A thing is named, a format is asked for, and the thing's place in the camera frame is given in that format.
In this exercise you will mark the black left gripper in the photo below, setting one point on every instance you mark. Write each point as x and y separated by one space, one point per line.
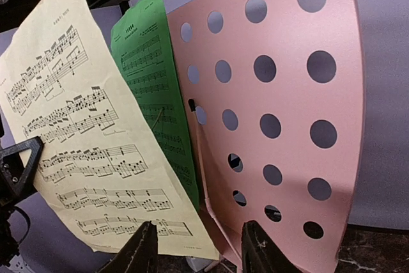
18 168

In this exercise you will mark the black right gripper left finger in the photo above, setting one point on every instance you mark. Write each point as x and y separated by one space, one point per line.
138 255

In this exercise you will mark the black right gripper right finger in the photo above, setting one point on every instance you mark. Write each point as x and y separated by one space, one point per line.
260 254

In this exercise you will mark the yellow paper sheet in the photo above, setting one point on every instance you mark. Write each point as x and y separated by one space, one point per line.
101 169

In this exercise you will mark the green paper sheet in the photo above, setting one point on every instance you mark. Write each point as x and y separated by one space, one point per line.
141 48

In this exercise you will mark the pink music stand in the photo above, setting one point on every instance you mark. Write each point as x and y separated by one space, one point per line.
280 84

